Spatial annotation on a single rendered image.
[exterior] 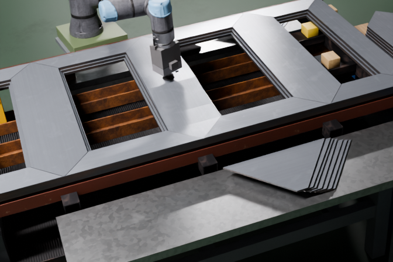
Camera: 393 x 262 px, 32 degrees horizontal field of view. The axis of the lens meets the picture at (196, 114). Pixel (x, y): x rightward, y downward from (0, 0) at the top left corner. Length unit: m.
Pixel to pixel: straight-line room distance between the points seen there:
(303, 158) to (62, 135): 0.78
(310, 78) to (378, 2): 2.50
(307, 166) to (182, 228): 0.43
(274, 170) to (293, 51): 0.63
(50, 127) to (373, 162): 1.05
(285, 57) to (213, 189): 0.67
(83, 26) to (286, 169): 1.30
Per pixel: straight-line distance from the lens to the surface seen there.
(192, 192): 2.09
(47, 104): 2.42
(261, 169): 2.09
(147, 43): 2.69
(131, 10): 2.34
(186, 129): 2.18
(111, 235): 1.99
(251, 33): 2.70
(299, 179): 2.06
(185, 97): 2.32
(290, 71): 2.45
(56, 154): 2.18
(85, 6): 3.00
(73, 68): 2.63
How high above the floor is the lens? 2.13
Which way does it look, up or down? 35 degrees down
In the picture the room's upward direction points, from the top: 6 degrees counter-clockwise
